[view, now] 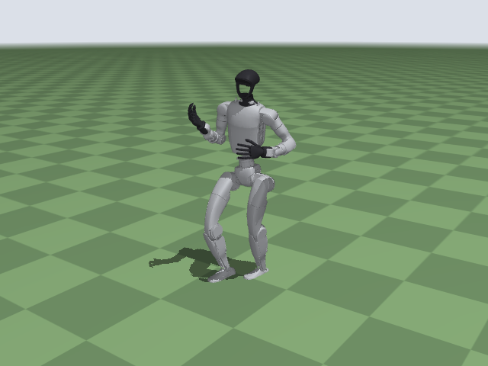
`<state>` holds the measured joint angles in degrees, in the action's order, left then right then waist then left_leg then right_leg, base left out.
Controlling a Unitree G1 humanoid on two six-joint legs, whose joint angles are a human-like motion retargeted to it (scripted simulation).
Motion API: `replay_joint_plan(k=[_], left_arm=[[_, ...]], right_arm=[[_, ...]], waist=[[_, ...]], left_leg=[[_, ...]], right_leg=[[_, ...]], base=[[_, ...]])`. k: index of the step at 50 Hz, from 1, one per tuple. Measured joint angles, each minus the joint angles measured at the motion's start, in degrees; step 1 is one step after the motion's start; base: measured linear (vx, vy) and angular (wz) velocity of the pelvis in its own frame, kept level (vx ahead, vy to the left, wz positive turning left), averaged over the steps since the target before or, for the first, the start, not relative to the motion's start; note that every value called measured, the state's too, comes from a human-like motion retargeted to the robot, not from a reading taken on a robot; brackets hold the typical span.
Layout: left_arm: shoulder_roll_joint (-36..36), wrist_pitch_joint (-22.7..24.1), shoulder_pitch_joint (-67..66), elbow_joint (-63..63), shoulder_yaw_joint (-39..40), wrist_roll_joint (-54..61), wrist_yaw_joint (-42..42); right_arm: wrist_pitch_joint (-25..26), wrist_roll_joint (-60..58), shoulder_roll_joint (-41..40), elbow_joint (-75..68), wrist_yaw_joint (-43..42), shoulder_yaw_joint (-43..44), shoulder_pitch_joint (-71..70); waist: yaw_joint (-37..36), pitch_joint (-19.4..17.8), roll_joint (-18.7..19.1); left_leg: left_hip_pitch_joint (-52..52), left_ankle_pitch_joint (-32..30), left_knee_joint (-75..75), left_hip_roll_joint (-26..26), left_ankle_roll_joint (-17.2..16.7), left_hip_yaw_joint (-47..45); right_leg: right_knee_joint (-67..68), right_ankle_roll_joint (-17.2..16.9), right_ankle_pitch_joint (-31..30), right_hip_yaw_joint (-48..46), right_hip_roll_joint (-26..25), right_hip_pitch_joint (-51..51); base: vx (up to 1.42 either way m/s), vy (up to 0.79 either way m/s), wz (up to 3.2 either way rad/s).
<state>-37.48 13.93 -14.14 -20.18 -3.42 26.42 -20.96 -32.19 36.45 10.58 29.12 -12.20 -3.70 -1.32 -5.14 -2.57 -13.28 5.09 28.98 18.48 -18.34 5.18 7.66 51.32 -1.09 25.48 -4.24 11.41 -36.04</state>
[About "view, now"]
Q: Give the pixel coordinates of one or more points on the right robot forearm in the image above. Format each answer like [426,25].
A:
[212,136]

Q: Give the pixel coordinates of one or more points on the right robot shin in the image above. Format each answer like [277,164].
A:
[218,250]

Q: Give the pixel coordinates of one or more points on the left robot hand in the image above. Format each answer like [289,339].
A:
[253,152]

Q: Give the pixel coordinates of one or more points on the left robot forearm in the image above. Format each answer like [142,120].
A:
[281,149]

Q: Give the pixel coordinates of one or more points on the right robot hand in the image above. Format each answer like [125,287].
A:
[192,116]

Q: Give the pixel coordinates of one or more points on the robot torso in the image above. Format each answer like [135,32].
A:
[245,123]

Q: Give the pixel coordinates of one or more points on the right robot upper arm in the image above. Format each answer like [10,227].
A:
[221,123]

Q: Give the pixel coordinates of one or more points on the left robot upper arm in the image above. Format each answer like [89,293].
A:
[271,118]

